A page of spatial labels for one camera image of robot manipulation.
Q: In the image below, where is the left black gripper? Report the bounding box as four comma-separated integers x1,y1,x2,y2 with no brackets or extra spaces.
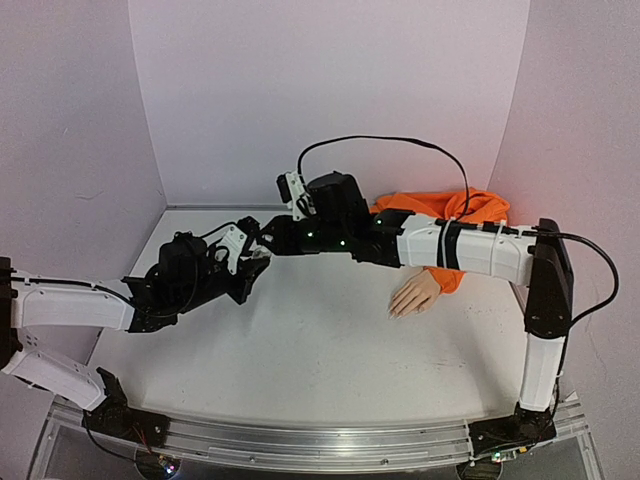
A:
177,247,268,316

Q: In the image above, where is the clear nail polish bottle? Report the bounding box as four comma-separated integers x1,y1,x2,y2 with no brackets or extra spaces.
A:
251,249,271,260

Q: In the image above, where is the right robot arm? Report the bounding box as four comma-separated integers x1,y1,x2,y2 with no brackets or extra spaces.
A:
257,172,573,412

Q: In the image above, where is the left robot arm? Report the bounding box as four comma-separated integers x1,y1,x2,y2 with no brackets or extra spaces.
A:
1,230,271,437

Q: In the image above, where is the mannequin hand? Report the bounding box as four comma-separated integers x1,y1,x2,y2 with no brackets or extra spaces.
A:
389,270,442,318

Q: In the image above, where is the orange hoodie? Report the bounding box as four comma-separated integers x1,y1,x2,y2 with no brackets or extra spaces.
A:
370,188,510,294

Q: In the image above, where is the aluminium back rail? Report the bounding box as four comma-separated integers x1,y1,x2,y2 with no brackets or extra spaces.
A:
165,204,288,212

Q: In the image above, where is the aluminium rail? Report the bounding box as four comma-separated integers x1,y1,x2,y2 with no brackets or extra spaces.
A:
165,204,288,212
44,405,601,471

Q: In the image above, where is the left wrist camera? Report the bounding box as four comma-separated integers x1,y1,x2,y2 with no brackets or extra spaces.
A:
217,216,260,275

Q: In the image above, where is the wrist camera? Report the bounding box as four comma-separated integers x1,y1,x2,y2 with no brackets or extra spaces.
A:
217,216,260,275
276,171,315,221

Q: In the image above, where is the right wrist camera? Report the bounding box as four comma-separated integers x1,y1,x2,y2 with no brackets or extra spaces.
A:
276,171,315,221

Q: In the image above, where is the black right camera cable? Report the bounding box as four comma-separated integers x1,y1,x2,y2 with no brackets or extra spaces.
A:
296,134,622,326

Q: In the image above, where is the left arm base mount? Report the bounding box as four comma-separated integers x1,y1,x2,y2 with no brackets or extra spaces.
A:
82,367,170,450

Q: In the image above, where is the aluminium front rail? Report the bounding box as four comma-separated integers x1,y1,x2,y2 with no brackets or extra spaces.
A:
44,405,601,471

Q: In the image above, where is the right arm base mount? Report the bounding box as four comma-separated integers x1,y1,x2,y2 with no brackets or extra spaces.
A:
468,402,558,460

